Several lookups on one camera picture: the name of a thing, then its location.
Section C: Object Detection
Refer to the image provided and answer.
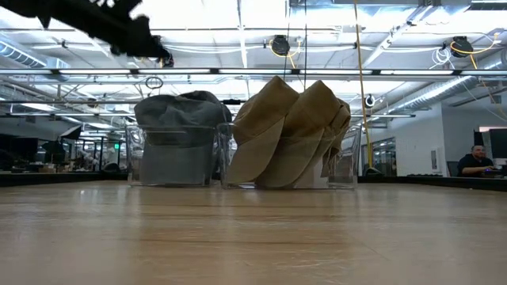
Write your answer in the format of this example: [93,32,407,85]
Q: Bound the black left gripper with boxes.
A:
[85,0,159,56]

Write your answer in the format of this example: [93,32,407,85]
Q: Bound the grey baseball cap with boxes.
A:
[189,89,234,124]
[133,93,227,186]

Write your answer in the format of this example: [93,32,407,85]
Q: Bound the tan baseball cap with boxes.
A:
[255,80,341,189]
[320,98,353,178]
[226,75,301,186]

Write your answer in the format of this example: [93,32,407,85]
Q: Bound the clear plastic bin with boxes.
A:
[125,124,218,187]
[216,121,362,190]

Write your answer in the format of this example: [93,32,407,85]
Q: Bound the long ceiling light bar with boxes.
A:
[0,67,507,77]

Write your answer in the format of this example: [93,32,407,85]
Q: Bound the person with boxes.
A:
[456,144,501,178]

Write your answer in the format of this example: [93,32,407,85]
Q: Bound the black monitor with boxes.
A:
[489,128,507,159]

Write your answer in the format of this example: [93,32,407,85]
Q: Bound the black hanging cable loop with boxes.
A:
[144,75,164,90]

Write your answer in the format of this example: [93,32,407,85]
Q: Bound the silver round air duct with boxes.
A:
[0,39,71,70]
[390,74,476,116]

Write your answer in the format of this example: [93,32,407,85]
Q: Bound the yellow cable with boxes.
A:
[353,0,373,169]

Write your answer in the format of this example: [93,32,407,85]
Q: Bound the black aluminium table frame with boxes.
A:
[0,170,507,193]

